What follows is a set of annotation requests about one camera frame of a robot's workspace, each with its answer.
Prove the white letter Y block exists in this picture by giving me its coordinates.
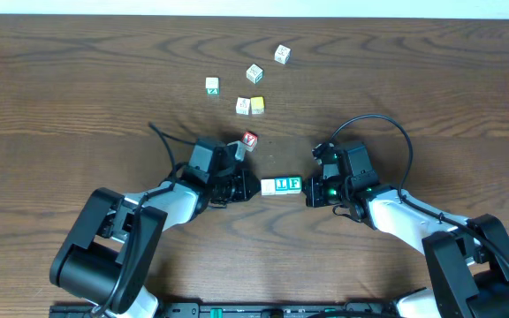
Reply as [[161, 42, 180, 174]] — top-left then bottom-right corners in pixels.
[[261, 178, 276, 196]]

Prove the green letter F block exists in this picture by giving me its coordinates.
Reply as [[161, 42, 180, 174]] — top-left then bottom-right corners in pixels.
[[287, 177, 302, 194]]

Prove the blue letter L block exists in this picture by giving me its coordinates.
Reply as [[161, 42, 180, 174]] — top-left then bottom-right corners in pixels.
[[274, 178, 289, 195]]

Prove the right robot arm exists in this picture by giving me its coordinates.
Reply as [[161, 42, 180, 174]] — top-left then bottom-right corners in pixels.
[[302, 172, 509, 317]]

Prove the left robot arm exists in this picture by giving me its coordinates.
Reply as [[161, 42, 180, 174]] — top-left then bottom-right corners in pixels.
[[49, 169, 261, 317]]

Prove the red letter A block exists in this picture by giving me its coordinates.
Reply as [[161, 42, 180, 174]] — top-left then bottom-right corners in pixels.
[[241, 132, 258, 152]]

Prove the white picture block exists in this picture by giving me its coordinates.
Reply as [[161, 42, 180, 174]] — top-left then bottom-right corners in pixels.
[[235, 97, 250, 116]]

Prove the yellow block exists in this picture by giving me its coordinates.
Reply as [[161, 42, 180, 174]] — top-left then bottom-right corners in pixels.
[[250, 96, 265, 115]]

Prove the white block green side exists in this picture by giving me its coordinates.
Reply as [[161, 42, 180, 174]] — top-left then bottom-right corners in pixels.
[[205, 77, 220, 95]]

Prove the white block teal side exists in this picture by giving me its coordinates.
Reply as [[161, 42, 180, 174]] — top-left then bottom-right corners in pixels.
[[246, 64, 263, 84]]

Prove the white block top right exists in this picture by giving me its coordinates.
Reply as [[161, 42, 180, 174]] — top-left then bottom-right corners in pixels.
[[274, 44, 291, 64]]

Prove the black left camera cable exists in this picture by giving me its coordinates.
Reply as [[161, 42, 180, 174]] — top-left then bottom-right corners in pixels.
[[90, 122, 198, 318]]

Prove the black camera cable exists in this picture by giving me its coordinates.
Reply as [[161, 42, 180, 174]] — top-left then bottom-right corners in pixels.
[[324, 113, 509, 318], [90, 122, 198, 318]]

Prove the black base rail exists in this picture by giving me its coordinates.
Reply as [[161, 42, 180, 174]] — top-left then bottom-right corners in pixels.
[[49, 299, 401, 318]]

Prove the black right camera cable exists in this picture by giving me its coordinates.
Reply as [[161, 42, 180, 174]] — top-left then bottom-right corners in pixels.
[[324, 113, 509, 318]]

